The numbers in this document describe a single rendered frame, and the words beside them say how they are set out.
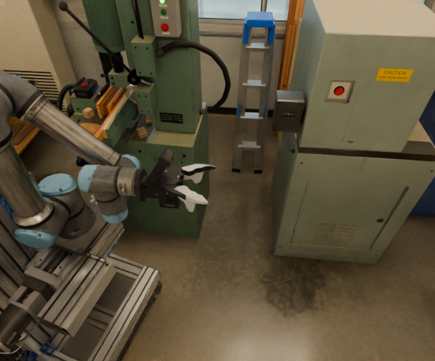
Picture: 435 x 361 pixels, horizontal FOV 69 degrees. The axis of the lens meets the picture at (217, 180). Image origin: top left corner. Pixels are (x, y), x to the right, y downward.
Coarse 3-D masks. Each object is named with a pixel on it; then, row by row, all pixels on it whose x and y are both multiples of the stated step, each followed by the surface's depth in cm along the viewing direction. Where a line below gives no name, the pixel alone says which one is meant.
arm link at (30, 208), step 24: (0, 96) 75; (0, 120) 75; (0, 144) 76; (0, 168) 80; (24, 168) 87; (24, 192) 88; (24, 216) 93; (48, 216) 97; (24, 240) 98; (48, 240) 98
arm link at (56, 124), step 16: (0, 80) 76; (16, 80) 80; (16, 96) 79; (32, 96) 82; (16, 112) 82; (32, 112) 84; (48, 112) 85; (48, 128) 86; (64, 128) 88; (80, 128) 91; (64, 144) 90; (80, 144) 90; (96, 144) 93; (96, 160) 93; (112, 160) 95; (128, 160) 100
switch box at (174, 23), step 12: (156, 0) 119; (168, 0) 118; (156, 12) 122; (168, 12) 121; (180, 12) 126; (156, 24) 125; (168, 24) 124; (180, 24) 128; (156, 36) 129; (168, 36) 128
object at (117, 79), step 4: (112, 72) 160; (116, 72) 160; (120, 72) 160; (124, 72) 160; (128, 72) 160; (108, 76) 160; (112, 76) 160; (116, 76) 159; (120, 76) 159; (124, 76) 159; (112, 80) 161; (116, 80) 161; (120, 80) 161; (124, 80) 160; (112, 84) 163; (116, 84) 163; (120, 84) 162; (124, 84) 162
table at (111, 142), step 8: (80, 112) 170; (96, 112) 165; (128, 112) 167; (80, 120) 160; (88, 120) 160; (96, 120) 160; (104, 120) 160; (128, 120) 168; (120, 128) 159; (120, 136) 160; (112, 144) 152
